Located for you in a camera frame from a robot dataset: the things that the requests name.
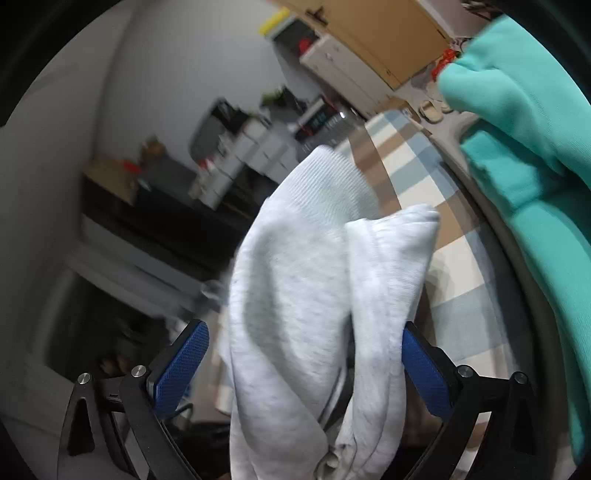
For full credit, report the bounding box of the red and yellow tangle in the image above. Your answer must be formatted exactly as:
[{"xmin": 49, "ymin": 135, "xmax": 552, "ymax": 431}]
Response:
[{"xmin": 431, "ymin": 39, "xmax": 462, "ymax": 79}]

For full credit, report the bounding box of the light grey sweatshirt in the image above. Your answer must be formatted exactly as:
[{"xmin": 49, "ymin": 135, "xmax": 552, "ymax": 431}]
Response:
[{"xmin": 217, "ymin": 145, "xmax": 439, "ymax": 480}]

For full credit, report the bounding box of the red and black shoe box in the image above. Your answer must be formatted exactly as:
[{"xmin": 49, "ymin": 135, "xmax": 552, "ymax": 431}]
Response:
[{"xmin": 272, "ymin": 21, "xmax": 319, "ymax": 58}]

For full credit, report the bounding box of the black cabinet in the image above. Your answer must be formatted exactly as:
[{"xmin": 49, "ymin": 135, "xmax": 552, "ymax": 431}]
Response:
[{"xmin": 83, "ymin": 175, "xmax": 259, "ymax": 278}]

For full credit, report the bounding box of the white cabinet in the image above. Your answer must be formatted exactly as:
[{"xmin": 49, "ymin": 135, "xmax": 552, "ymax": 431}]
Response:
[{"xmin": 298, "ymin": 34, "xmax": 407, "ymax": 118}]

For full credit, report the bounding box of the dark green bouquet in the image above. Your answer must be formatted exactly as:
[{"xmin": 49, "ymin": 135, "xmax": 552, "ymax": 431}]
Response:
[{"xmin": 261, "ymin": 85, "xmax": 296, "ymax": 116}]

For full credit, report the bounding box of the grey chair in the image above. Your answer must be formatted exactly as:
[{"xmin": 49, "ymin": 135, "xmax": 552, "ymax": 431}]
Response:
[{"xmin": 189, "ymin": 97, "xmax": 241, "ymax": 158}]

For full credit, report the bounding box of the yellow lidded shoe box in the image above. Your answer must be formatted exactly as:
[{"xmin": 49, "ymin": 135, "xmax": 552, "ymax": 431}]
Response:
[{"xmin": 259, "ymin": 7, "xmax": 296, "ymax": 35}]

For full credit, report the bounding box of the stack of white drawer boxes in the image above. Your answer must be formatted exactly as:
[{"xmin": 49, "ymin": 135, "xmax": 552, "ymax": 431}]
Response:
[{"xmin": 189, "ymin": 120, "xmax": 296, "ymax": 208}]

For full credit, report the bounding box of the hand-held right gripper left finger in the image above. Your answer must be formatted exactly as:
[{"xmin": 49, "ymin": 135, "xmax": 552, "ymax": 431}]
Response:
[{"xmin": 58, "ymin": 320, "xmax": 210, "ymax": 480}]

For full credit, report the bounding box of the teal garment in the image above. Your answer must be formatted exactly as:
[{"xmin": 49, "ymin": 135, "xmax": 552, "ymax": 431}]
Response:
[{"xmin": 436, "ymin": 16, "xmax": 591, "ymax": 467}]

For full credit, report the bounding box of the black box with green label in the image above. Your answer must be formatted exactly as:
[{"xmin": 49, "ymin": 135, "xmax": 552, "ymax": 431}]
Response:
[{"xmin": 295, "ymin": 97, "xmax": 345, "ymax": 139}]

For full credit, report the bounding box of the cardboard box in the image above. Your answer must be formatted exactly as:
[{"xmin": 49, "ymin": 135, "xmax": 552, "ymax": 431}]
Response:
[{"xmin": 141, "ymin": 136, "xmax": 166, "ymax": 160}]

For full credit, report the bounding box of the wooden door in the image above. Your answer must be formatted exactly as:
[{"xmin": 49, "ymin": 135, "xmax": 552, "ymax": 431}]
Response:
[{"xmin": 277, "ymin": 0, "xmax": 462, "ymax": 90}]

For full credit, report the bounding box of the grey padded box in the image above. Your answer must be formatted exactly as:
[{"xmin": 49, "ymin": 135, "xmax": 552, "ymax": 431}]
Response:
[{"xmin": 416, "ymin": 108, "xmax": 575, "ymax": 444}]

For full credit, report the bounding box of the checked blanket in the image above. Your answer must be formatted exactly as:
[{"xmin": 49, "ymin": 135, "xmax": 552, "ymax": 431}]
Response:
[{"xmin": 210, "ymin": 108, "xmax": 527, "ymax": 416}]

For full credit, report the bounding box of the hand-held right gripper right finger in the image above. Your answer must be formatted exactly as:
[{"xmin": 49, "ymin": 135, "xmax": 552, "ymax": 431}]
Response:
[{"xmin": 402, "ymin": 322, "xmax": 541, "ymax": 480}]

